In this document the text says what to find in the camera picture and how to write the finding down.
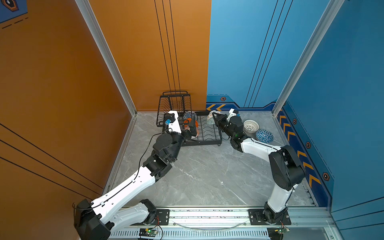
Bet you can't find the black wire dish rack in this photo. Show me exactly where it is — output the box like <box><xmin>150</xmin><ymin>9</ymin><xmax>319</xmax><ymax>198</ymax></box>
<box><xmin>156</xmin><ymin>91</ymin><xmax>222</xmax><ymax>147</ymax></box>

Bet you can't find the green circuit board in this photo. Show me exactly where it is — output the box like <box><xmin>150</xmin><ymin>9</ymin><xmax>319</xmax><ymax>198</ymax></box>
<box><xmin>267</xmin><ymin>227</ymin><xmax>291</xmax><ymax>240</ymax></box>
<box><xmin>138</xmin><ymin>228</ymin><xmax>159</xmax><ymax>240</ymax></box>

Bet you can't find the blue dotted pattern bowl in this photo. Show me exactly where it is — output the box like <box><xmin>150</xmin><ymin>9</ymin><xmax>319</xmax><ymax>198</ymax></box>
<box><xmin>255</xmin><ymin>129</ymin><xmax>274</xmax><ymax>144</ymax></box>

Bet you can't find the right green circuit board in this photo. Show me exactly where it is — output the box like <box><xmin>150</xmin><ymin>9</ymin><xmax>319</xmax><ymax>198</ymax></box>
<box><xmin>267</xmin><ymin>227</ymin><xmax>291</xmax><ymax>240</ymax></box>

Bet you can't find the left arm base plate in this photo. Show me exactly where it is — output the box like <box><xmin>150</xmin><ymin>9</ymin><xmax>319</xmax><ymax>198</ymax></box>
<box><xmin>143</xmin><ymin>209</ymin><xmax>170</xmax><ymax>226</ymax></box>

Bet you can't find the orange plastic bowl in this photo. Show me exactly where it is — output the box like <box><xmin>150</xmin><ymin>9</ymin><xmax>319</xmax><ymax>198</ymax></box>
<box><xmin>184</xmin><ymin>118</ymin><xmax>196</xmax><ymax>127</ymax></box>

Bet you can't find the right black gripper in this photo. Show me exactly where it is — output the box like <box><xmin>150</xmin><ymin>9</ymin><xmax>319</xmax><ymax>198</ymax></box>
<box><xmin>211</xmin><ymin>112</ymin><xmax>235</xmax><ymax>140</ymax></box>

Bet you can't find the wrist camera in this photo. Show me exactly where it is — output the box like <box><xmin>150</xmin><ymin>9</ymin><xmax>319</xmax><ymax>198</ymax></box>
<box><xmin>227</xmin><ymin>109</ymin><xmax>240</xmax><ymax>121</ymax></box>
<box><xmin>164</xmin><ymin>111</ymin><xmax>182</xmax><ymax>134</ymax></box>

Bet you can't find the aluminium front rail frame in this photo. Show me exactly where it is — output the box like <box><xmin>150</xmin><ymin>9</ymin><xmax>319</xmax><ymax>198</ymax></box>
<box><xmin>107</xmin><ymin>207</ymin><xmax>343</xmax><ymax>240</ymax></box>

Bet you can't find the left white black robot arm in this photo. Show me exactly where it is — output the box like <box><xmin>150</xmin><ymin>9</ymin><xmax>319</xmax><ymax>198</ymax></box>
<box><xmin>74</xmin><ymin>111</ymin><xmax>191</xmax><ymax>240</ymax></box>

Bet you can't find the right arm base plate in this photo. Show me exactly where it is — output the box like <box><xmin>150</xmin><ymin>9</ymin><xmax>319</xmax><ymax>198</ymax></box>
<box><xmin>248</xmin><ymin>209</ymin><xmax>292</xmax><ymax>226</ymax></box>

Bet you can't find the left green circuit board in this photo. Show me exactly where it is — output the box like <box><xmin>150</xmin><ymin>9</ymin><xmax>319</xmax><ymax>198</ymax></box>
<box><xmin>138</xmin><ymin>228</ymin><xmax>159</xmax><ymax>240</ymax></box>

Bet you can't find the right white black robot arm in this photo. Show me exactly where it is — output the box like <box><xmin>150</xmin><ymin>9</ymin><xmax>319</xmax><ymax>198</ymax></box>
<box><xmin>212</xmin><ymin>112</ymin><xmax>306</xmax><ymax>225</ymax></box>

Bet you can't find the red geometric pattern bowl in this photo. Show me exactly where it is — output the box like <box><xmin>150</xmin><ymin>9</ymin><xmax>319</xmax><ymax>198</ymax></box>
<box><xmin>190</xmin><ymin>126</ymin><xmax>199</xmax><ymax>139</ymax></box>

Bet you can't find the white lattice pattern bowl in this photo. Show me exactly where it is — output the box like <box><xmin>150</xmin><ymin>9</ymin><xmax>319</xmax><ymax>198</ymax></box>
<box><xmin>244</xmin><ymin>120</ymin><xmax>260</xmax><ymax>134</ymax></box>

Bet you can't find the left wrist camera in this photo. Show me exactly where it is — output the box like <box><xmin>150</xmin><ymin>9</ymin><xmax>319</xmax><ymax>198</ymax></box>
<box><xmin>164</xmin><ymin>111</ymin><xmax>182</xmax><ymax>134</ymax></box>

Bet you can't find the green geometric pattern bowl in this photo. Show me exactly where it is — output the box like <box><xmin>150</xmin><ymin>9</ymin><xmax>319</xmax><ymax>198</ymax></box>
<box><xmin>207</xmin><ymin>111</ymin><xmax>218</xmax><ymax>125</ymax></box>

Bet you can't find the blue floral white bowl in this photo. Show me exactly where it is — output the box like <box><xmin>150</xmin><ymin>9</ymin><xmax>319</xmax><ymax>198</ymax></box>
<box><xmin>183</xmin><ymin>111</ymin><xmax>198</xmax><ymax>120</ymax></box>

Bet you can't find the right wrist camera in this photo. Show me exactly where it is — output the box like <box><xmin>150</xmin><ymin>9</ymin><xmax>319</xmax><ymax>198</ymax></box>
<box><xmin>227</xmin><ymin>109</ymin><xmax>240</xmax><ymax>121</ymax></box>

